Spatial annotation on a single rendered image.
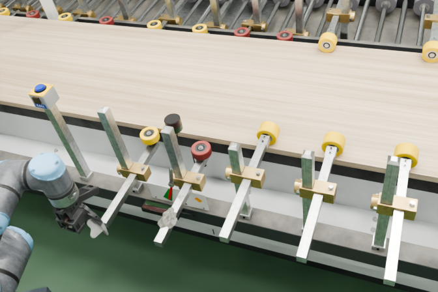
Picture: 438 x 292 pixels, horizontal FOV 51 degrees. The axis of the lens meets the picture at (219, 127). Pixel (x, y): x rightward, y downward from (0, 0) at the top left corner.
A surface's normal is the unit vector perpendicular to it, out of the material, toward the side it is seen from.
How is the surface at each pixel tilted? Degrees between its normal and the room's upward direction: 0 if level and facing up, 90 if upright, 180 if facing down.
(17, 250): 60
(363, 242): 0
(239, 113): 0
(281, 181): 90
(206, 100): 0
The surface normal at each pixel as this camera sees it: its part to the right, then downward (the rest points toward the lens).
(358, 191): -0.36, 0.69
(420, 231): -0.15, -0.71
